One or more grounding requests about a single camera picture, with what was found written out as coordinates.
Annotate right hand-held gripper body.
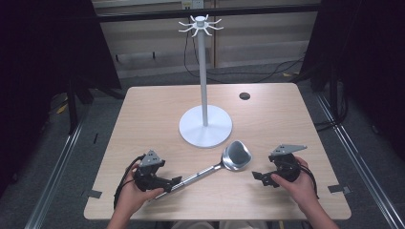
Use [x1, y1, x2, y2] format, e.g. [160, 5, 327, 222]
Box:
[268, 144, 309, 183]

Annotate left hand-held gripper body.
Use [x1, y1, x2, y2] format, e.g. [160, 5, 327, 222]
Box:
[133, 150, 175, 193]

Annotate metal ladle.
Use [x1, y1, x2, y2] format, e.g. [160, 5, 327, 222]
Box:
[155, 139, 254, 200]

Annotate person's left hand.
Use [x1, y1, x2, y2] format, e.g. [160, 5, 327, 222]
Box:
[115, 161, 165, 221]

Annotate person's right hand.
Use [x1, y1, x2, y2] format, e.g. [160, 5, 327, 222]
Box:
[270, 156, 317, 208]

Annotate grey tape piece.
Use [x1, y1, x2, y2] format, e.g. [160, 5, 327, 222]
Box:
[81, 189, 103, 199]
[328, 184, 352, 196]

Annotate white utensil stand with hooks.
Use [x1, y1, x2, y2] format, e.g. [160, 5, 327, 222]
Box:
[178, 13, 233, 149]

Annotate black metal stand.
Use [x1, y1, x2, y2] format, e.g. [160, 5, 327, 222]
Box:
[65, 77, 95, 136]

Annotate black curtain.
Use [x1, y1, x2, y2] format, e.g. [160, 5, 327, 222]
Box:
[299, 0, 405, 160]
[0, 0, 122, 198]

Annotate black horizontal bar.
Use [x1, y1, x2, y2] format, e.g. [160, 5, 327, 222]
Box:
[95, 3, 321, 23]

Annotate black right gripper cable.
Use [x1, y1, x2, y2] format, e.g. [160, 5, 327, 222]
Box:
[295, 160, 320, 200]

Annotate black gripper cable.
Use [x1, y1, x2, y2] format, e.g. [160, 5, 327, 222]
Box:
[295, 160, 320, 200]
[113, 154, 146, 210]

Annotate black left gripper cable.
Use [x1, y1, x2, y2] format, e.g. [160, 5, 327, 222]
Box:
[113, 154, 146, 210]

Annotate metal floor rail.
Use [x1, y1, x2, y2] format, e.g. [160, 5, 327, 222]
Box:
[24, 104, 94, 229]
[314, 92, 405, 229]

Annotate black floor cables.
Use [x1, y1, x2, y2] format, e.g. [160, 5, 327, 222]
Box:
[182, 30, 305, 84]

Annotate white wall outlet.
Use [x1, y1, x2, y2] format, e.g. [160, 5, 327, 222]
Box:
[181, 0, 204, 10]

